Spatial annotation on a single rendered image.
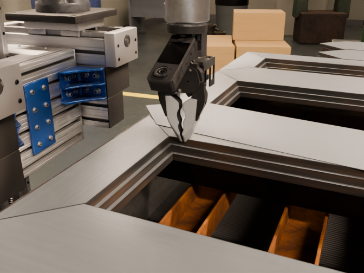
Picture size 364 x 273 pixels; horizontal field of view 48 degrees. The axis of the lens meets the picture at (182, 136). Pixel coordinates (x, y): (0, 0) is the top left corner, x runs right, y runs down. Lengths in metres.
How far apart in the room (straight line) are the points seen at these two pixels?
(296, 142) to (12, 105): 0.52
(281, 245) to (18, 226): 0.47
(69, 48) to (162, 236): 0.78
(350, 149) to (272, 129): 0.15
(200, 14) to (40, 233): 0.41
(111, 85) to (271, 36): 3.51
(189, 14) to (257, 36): 3.87
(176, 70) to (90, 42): 0.54
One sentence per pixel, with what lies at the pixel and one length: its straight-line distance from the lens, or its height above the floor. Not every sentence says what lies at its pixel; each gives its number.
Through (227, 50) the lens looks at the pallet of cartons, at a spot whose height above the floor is 0.38.
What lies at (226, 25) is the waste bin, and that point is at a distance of 6.58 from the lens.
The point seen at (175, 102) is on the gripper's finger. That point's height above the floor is 0.93.
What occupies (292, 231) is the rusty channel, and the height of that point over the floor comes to 0.68.
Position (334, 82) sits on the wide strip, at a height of 0.86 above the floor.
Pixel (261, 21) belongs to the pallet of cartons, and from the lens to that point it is 4.53.
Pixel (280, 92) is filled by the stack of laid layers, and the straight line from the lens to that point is 1.15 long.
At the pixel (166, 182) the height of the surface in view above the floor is 0.60.
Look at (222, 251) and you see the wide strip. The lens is 0.49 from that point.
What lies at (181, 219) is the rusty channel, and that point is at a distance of 0.85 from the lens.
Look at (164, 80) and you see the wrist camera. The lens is 0.63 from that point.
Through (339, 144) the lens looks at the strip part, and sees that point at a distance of 0.80.
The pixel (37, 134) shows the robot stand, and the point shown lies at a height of 0.77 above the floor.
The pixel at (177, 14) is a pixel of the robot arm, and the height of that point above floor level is 1.08.
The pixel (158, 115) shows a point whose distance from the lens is 0.89.
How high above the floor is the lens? 1.16
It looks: 23 degrees down
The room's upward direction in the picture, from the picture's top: straight up
